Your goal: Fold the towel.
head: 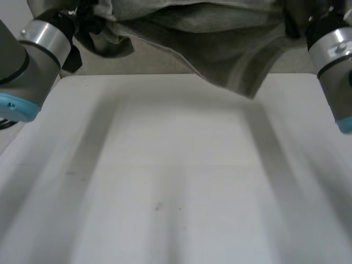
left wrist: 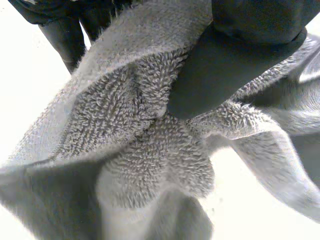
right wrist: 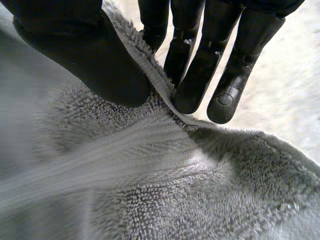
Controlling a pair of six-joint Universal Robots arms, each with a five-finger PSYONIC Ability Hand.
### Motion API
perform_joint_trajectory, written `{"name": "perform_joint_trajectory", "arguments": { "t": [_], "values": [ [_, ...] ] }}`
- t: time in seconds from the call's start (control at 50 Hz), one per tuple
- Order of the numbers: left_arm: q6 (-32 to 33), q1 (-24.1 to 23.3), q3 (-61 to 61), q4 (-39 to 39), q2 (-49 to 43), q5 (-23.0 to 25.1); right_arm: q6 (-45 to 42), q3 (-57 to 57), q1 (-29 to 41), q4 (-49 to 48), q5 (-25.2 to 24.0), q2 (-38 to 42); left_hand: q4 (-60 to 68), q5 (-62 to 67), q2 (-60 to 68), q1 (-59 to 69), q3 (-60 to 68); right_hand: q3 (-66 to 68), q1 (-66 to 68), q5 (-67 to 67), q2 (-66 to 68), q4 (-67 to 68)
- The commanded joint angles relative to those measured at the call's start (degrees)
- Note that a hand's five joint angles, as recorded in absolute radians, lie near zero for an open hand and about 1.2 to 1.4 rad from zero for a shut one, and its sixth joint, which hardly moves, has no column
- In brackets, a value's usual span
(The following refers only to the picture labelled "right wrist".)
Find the grey towel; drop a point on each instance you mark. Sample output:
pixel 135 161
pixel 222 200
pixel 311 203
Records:
pixel 175 175

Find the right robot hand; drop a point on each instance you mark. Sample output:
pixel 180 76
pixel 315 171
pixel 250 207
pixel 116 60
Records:
pixel 95 62

